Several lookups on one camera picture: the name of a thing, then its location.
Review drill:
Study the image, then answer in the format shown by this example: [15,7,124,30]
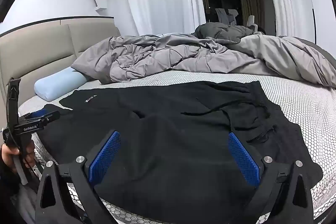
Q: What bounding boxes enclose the white chair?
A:
[246,15,259,31]

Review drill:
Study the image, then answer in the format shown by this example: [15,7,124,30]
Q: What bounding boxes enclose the person's left hand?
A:
[0,139,36,175]

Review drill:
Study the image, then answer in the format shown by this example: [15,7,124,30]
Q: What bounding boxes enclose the grey duvet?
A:
[71,32,336,88]

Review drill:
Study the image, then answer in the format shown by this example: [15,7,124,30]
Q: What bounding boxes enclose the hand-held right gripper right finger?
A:
[228,132,314,224]

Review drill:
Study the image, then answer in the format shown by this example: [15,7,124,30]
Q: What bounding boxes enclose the person's left forearm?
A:
[0,161,27,214]

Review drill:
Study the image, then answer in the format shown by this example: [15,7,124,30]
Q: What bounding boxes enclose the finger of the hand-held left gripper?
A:
[39,111,61,125]
[25,109,48,122]

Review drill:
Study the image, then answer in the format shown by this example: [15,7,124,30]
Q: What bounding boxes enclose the hanging grey clothes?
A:
[215,7,240,25]

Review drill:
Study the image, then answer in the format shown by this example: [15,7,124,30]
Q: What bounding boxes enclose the dark grey blanket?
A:
[194,22,256,44]

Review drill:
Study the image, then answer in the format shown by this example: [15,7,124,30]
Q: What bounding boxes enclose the light blue pillow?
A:
[34,67,89,103]

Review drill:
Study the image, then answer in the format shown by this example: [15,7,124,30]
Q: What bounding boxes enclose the black pants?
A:
[38,80,324,223]

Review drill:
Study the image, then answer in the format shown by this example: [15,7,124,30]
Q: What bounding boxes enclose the beige padded headboard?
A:
[0,15,122,132]

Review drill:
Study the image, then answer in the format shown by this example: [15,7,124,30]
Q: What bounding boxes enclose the beige curtain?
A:
[238,0,266,28]

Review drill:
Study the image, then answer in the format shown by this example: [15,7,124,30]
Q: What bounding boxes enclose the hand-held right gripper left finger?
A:
[35,131,121,224]

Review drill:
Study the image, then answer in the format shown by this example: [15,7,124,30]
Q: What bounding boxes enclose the bed with honeycomb sheet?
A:
[17,70,336,224]

